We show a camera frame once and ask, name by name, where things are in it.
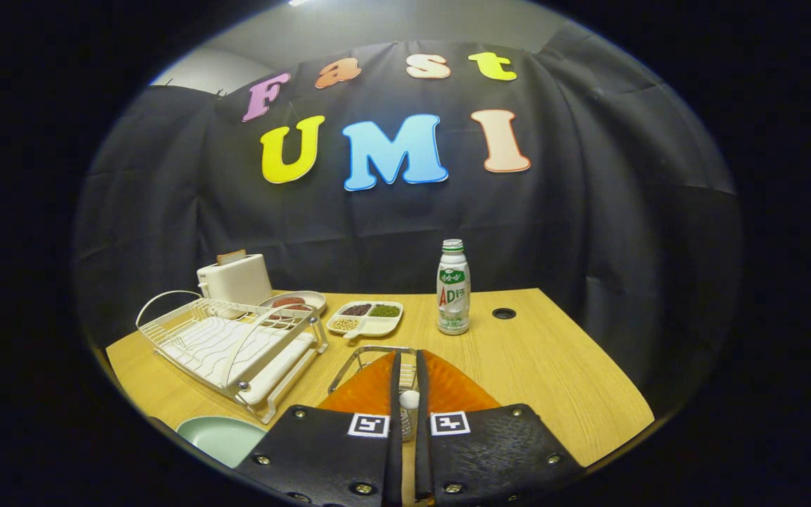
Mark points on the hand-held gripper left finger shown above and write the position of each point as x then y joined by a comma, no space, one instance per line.
395,458

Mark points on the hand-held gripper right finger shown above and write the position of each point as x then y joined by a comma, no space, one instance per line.
422,458

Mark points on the pale green plate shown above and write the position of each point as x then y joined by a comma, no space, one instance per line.
226,440

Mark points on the beige round plate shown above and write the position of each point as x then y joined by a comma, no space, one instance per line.
314,299

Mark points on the white divided tray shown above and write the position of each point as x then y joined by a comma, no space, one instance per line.
381,325

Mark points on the heap of yellow soybeans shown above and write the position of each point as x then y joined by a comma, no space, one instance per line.
345,324

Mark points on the white drip tray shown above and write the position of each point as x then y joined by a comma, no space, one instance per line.
272,377

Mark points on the heap of green beans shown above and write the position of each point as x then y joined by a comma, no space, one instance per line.
384,310

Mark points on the heap of dark red beans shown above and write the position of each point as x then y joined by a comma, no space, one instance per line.
356,309

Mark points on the white drink bottle green label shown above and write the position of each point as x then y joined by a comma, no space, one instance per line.
453,296

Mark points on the reddish meat slice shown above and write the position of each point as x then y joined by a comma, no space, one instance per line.
294,308
284,301

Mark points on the white toaster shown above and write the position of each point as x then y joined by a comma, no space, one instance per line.
236,282

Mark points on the brown toast slice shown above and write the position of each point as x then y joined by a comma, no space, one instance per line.
231,256

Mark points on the black backdrop cloth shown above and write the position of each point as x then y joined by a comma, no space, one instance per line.
588,176

